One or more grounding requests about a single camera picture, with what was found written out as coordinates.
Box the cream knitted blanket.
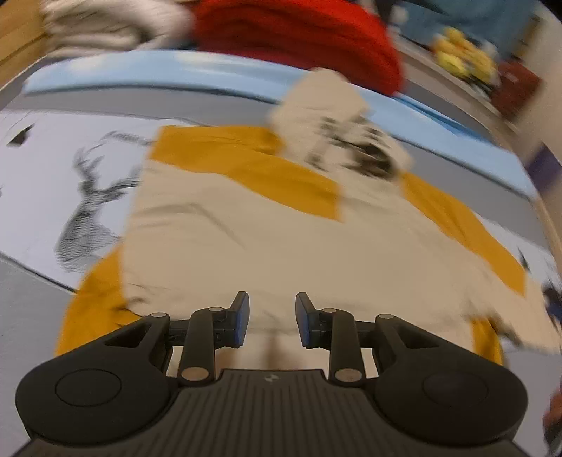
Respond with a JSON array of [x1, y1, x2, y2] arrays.
[[39, 0, 195, 52]]

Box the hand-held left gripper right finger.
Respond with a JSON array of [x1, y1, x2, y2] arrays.
[[295, 292, 440, 388]]

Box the teal curtain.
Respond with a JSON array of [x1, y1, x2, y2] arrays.
[[393, 0, 542, 59]]

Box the dark red box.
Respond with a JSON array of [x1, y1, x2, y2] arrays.
[[492, 60, 542, 120]]

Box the yellow plush toys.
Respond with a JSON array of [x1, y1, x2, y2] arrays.
[[431, 25, 500, 83]]

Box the purple box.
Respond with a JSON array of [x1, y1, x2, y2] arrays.
[[526, 144, 559, 187]]

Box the light blue blanket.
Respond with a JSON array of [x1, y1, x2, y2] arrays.
[[22, 48, 534, 199]]

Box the red knitted blanket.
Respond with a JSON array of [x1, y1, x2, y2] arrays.
[[189, 0, 407, 98]]

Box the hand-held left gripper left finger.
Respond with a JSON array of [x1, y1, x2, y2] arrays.
[[104, 291, 251, 388]]

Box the beige and mustard yellow shirt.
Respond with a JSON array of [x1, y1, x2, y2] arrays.
[[55, 68, 555, 379]]

